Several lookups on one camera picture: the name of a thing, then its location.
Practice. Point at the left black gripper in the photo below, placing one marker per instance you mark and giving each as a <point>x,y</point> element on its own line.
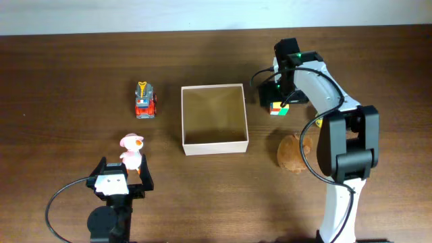
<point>138,191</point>

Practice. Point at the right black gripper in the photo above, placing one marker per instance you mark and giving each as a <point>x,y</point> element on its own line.
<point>299,97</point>

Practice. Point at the multicolour puzzle cube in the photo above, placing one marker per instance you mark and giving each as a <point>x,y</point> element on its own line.
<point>277,110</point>

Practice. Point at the brown plush toy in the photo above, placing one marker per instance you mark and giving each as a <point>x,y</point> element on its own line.
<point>288,154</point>

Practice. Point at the red grey toy truck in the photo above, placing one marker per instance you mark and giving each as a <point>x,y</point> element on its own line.
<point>145,101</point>

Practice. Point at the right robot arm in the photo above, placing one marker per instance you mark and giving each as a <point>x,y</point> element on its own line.
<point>339,146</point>

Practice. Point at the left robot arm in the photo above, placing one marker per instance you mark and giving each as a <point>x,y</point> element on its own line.
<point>111,223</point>

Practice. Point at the pink white duck toy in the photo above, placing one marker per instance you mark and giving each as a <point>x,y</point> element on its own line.
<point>133,143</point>

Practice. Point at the yellow ball blue letters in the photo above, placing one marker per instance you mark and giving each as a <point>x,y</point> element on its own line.
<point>319,121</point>

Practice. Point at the white open cardboard box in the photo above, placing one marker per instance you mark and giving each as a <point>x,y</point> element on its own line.
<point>214,119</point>

